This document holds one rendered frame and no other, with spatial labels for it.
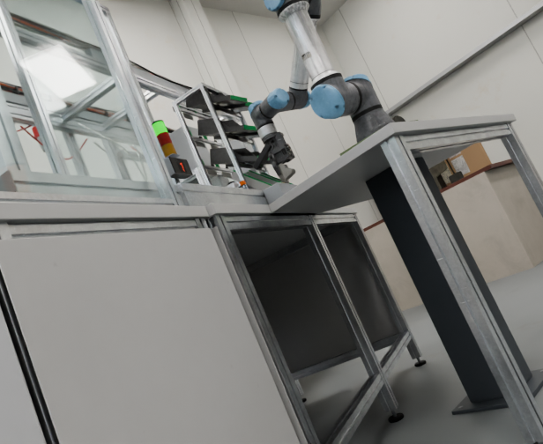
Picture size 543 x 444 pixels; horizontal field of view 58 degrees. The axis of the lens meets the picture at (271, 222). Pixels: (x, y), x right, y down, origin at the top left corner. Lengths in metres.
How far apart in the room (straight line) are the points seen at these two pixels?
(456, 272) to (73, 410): 0.90
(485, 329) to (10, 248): 1.03
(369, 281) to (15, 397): 2.13
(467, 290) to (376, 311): 1.43
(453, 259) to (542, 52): 7.15
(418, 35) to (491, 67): 1.36
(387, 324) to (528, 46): 6.27
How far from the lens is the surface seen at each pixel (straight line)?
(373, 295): 2.68
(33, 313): 0.79
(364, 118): 1.80
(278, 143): 1.98
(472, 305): 1.30
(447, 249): 1.29
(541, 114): 8.28
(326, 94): 1.70
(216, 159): 2.42
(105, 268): 0.91
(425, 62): 8.97
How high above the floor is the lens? 0.56
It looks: 9 degrees up
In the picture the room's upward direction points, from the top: 24 degrees counter-clockwise
